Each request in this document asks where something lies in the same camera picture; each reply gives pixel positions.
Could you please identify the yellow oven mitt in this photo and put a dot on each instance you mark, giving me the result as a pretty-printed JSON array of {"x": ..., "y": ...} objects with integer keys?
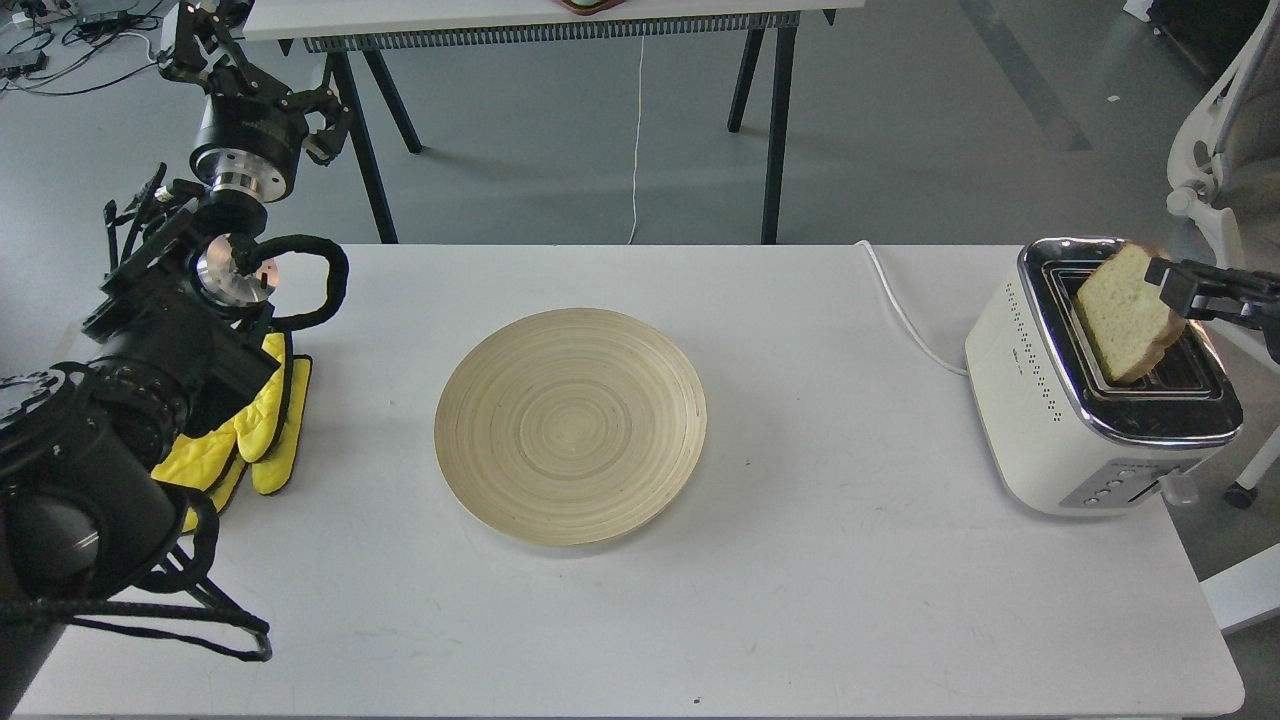
[{"x": 259, "y": 445}]

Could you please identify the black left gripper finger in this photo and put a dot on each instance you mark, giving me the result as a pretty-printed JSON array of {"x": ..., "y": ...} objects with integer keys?
[
  {"x": 197, "y": 49},
  {"x": 317, "y": 122}
]

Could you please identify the white office chair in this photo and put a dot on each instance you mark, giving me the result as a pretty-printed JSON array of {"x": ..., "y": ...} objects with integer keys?
[{"x": 1233, "y": 126}]

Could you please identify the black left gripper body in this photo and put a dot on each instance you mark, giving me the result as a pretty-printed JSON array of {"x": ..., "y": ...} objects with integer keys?
[{"x": 251, "y": 131}]

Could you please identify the cream white toaster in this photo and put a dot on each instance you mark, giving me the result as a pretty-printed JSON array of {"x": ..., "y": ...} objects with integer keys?
[{"x": 1066, "y": 440}]

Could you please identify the round bamboo plate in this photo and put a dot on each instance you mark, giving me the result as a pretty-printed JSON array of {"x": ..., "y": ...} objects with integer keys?
[{"x": 569, "y": 427}]

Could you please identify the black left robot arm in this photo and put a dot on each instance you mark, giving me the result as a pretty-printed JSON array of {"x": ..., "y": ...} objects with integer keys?
[{"x": 90, "y": 537}]

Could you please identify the slice of bread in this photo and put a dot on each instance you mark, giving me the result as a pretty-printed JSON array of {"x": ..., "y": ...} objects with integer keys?
[{"x": 1128, "y": 324}]

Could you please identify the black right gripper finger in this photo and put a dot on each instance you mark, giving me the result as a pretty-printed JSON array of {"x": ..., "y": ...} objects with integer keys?
[
  {"x": 1248, "y": 314},
  {"x": 1180, "y": 283}
]

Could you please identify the white background table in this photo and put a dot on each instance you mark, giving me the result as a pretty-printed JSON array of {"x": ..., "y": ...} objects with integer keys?
[{"x": 340, "y": 28}]

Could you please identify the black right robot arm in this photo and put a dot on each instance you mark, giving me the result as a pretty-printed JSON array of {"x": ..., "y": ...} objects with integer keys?
[{"x": 1272, "y": 335}]

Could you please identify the brown object on background table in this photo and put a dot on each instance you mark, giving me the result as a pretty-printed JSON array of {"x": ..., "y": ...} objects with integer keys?
[{"x": 588, "y": 7}]

